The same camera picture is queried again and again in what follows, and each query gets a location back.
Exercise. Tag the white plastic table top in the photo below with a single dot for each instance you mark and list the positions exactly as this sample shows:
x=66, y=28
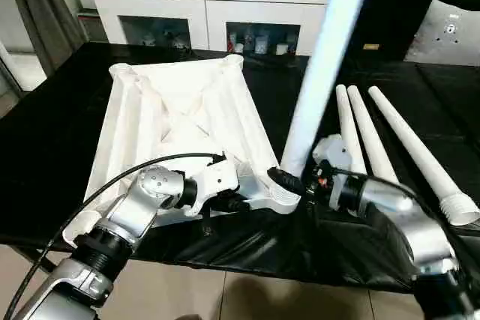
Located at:
x=180, y=110

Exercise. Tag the white plastic table leg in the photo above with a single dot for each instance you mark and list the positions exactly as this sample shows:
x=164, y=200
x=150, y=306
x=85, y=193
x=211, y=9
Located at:
x=330, y=54
x=371, y=136
x=412, y=140
x=350, y=129

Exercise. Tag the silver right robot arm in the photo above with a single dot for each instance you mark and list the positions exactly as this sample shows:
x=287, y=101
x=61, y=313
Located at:
x=412, y=230

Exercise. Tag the brown rounded robot part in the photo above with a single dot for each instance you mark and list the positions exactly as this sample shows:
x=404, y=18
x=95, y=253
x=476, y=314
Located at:
x=193, y=317

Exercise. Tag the white sideboard with glass doors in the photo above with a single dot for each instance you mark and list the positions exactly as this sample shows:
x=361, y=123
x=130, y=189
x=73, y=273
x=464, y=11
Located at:
x=206, y=9

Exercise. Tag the light grey cushion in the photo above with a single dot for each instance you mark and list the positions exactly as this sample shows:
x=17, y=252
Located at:
x=446, y=31

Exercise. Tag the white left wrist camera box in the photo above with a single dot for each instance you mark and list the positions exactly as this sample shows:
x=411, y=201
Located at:
x=217, y=181

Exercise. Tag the black metal frame bar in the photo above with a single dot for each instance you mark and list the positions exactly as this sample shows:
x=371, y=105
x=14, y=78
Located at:
x=41, y=260

